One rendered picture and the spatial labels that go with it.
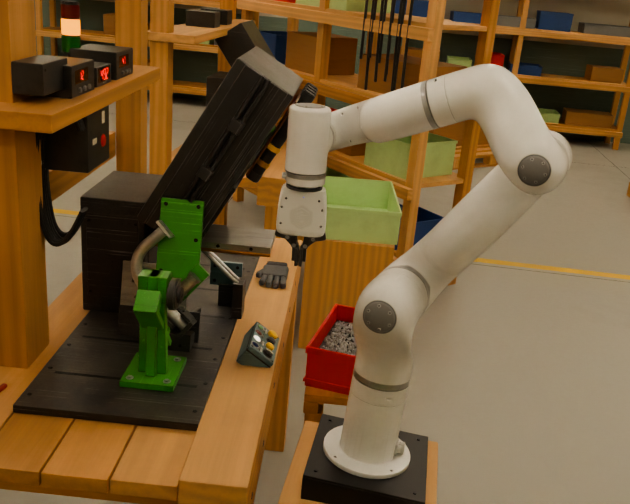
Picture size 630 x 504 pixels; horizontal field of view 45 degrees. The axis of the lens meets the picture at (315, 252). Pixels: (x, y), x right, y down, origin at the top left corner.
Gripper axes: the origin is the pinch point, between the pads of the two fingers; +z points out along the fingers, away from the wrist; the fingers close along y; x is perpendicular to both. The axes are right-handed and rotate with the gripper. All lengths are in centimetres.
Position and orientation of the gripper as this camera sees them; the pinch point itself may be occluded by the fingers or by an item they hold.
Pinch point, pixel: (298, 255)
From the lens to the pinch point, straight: 159.2
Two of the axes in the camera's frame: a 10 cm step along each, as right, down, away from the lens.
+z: -0.8, 9.4, 3.4
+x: 0.6, -3.4, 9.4
